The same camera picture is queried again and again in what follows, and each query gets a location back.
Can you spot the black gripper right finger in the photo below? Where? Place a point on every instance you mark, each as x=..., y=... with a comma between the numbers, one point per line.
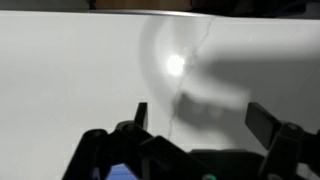
x=287, y=145

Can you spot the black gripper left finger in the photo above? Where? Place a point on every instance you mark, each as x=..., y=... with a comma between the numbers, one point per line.
x=146, y=156

